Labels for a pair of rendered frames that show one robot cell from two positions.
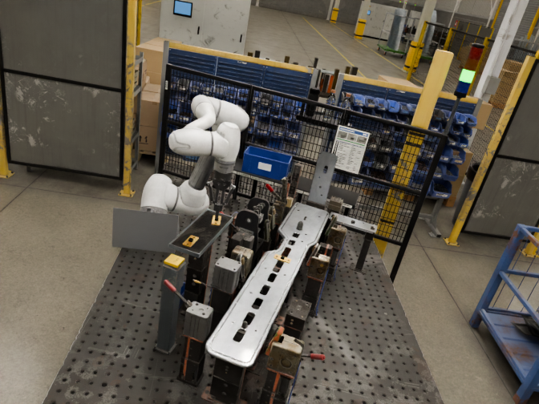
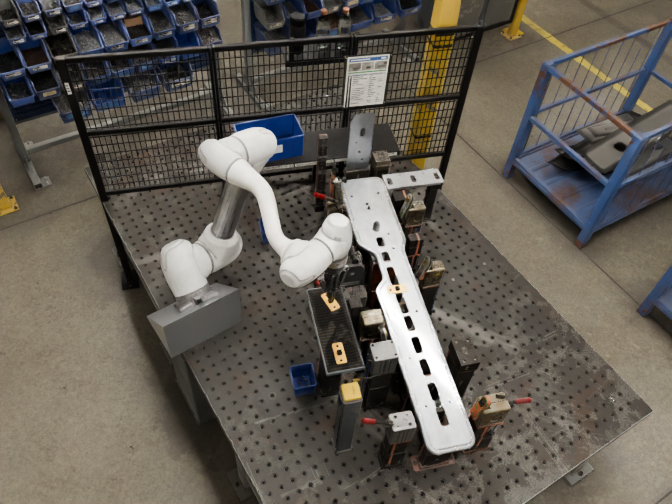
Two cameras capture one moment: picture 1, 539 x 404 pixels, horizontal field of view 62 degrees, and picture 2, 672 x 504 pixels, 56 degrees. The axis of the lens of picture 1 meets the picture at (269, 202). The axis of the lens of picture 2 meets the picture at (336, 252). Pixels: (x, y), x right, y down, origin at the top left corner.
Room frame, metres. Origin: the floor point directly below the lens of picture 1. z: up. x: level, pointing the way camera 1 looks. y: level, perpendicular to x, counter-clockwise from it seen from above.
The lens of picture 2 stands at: (0.60, 0.91, 3.16)
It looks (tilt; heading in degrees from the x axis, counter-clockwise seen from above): 51 degrees down; 330
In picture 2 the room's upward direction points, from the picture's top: 6 degrees clockwise
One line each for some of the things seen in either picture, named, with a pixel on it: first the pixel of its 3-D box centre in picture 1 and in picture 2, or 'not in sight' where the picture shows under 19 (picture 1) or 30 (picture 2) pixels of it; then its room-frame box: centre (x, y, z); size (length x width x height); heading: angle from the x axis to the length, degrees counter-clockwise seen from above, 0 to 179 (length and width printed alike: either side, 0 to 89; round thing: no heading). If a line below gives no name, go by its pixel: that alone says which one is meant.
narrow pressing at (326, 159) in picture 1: (322, 178); (360, 142); (2.55, -0.29, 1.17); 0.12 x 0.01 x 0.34; 77
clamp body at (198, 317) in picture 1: (194, 345); (395, 441); (1.30, 0.17, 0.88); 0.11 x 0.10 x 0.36; 77
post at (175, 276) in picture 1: (169, 307); (346, 420); (1.43, 0.32, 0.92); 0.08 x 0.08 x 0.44; 77
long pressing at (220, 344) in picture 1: (282, 262); (400, 293); (1.82, -0.12, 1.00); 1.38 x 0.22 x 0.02; 167
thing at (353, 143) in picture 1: (348, 149); (365, 80); (2.81, -0.44, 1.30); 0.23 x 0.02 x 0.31; 77
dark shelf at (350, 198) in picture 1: (291, 182); (307, 148); (2.76, -0.12, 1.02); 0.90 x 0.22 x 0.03; 77
